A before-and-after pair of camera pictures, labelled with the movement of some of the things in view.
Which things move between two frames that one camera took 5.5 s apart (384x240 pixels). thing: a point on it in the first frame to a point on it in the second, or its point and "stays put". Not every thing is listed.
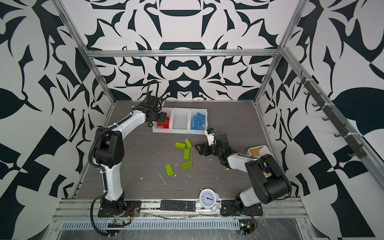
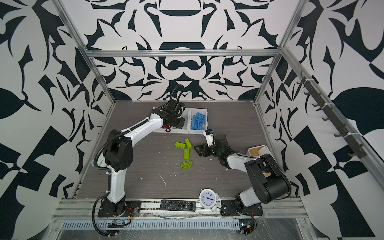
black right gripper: (201, 152) stays put
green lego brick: (187, 141) stays put
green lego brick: (186, 154) stays put
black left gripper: (163, 117) to (181, 125)
